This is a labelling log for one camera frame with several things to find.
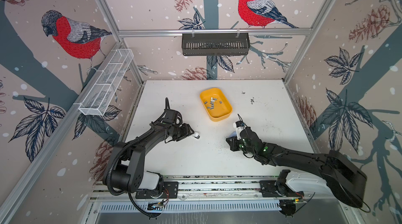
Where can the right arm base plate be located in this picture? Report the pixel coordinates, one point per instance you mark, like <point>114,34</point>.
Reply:
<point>279,188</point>

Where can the black wire basket shelf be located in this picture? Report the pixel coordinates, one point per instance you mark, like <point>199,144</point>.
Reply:
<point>215,44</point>

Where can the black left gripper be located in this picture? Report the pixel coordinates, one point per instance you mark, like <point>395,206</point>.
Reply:
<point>186,131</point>

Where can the aluminium mounting rail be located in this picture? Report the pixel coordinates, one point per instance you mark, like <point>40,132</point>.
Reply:
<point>208,194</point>

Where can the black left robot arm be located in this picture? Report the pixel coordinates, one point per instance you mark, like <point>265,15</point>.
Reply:
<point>125,168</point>

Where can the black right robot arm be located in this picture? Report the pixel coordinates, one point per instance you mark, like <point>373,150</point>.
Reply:
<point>345,180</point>

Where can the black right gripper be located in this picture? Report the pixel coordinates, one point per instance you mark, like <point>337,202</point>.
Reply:
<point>232,143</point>

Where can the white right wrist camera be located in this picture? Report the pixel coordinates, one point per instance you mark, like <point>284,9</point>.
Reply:
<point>239,126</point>

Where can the yellow plastic tray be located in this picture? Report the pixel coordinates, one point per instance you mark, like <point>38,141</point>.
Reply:
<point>219,110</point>

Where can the white wire mesh shelf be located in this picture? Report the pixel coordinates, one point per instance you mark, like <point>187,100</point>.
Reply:
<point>102,92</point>

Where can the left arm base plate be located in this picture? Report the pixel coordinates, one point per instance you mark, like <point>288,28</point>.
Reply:
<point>157,190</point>

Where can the white stapler top part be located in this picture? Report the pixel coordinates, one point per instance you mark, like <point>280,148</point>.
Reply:
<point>196,135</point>

